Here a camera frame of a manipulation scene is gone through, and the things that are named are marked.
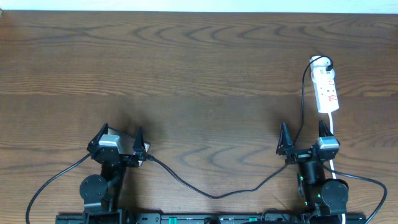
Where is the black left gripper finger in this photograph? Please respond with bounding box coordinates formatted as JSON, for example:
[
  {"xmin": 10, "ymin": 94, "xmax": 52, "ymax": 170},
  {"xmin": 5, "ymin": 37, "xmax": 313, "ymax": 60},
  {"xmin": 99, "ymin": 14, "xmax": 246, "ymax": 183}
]
[
  {"xmin": 87, "ymin": 123, "xmax": 109, "ymax": 151},
  {"xmin": 132, "ymin": 127, "xmax": 146, "ymax": 157}
]

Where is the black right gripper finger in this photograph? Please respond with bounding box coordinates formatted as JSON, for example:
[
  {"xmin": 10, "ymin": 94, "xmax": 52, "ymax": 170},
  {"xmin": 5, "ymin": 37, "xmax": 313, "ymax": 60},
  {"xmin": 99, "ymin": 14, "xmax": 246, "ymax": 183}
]
[
  {"xmin": 276, "ymin": 123, "xmax": 293, "ymax": 156},
  {"xmin": 318, "ymin": 119, "xmax": 333, "ymax": 138}
]

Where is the black charging cable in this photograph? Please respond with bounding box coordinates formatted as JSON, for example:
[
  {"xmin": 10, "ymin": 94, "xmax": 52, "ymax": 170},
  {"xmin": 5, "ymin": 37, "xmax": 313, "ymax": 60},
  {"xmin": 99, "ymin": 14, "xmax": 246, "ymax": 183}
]
[{"xmin": 146, "ymin": 55, "xmax": 335, "ymax": 200}]

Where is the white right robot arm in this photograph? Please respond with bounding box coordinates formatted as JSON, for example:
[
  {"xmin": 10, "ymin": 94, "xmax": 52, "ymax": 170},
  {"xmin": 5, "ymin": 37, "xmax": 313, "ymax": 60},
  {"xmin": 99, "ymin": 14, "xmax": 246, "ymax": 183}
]
[{"xmin": 276, "ymin": 120, "xmax": 349, "ymax": 223}]

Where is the white USB charger adapter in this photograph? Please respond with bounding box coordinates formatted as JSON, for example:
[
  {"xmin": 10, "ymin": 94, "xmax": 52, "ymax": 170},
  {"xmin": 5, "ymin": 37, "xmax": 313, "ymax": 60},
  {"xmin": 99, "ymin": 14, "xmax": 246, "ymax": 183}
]
[{"xmin": 310, "ymin": 55, "xmax": 335, "ymax": 82}]

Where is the white power strip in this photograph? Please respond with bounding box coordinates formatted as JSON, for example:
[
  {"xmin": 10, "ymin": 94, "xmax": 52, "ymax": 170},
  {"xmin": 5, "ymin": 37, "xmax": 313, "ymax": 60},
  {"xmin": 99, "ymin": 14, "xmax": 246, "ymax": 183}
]
[{"xmin": 311, "ymin": 67, "xmax": 339, "ymax": 114}]

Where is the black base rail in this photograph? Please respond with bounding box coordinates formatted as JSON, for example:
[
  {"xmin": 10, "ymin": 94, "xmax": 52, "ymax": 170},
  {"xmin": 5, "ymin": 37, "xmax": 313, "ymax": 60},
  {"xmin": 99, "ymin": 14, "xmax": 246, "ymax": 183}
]
[{"xmin": 55, "ymin": 212, "xmax": 368, "ymax": 224}]

